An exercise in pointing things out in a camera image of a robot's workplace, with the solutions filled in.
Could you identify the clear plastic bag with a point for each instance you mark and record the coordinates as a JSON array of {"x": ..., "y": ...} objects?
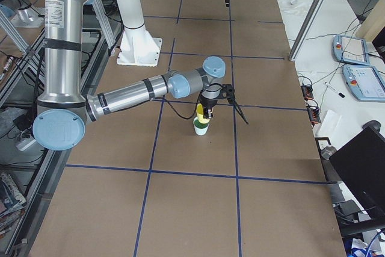
[{"x": 294, "y": 7}]

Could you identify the orange black connector block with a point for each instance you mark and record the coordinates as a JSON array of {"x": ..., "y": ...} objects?
[{"x": 312, "y": 106}]

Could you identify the yellow cup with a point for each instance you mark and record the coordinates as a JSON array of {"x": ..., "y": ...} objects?
[{"x": 200, "y": 114}]

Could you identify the aluminium frame post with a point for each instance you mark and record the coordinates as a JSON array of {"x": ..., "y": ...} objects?
[{"x": 305, "y": 28}]

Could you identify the black monitor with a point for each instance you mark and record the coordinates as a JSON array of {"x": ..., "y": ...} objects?
[{"x": 360, "y": 165}]

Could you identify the light green cup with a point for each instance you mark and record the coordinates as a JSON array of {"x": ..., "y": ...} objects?
[{"x": 200, "y": 128}]

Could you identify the stack of books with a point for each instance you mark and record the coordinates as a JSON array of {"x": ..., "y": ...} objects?
[{"x": 12, "y": 202}]

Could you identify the metal cup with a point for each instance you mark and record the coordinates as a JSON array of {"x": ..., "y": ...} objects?
[{"x": 327, "y": 151}]

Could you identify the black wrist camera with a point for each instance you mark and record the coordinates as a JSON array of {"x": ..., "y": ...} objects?
[{"x": 229, "y": 93}]

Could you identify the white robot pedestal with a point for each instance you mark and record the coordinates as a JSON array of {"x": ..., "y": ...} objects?
[{"x": 137, "y": 47}]

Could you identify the lower teach pendant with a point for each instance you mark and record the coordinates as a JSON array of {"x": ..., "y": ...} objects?
[{"x": 365, "y": 82}]

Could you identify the upper teach pendant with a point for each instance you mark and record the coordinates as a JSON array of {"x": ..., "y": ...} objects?
[{"x": 350, "y": 50}]

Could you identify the teach pendant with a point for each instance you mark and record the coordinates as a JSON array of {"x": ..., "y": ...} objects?
[
  {"x": 365, "y": 82},
  {"x": 350, "y": 50}
]

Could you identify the black marker pen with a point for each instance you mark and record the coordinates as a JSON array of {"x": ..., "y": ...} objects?
[{"x": 340, "y": 94}]

